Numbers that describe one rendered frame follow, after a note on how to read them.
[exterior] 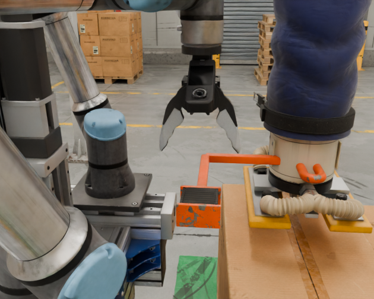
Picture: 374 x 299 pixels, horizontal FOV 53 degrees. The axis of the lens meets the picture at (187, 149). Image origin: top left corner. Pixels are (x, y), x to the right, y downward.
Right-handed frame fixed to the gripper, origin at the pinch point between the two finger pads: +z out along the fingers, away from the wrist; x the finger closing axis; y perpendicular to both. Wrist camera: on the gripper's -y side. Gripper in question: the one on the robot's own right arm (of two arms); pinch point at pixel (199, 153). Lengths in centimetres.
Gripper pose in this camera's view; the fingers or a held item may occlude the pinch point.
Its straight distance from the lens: 72.7
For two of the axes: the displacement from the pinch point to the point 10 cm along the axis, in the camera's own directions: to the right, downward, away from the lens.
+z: 0.0, 9.3, 3.6
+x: -10.0, -0.3, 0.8
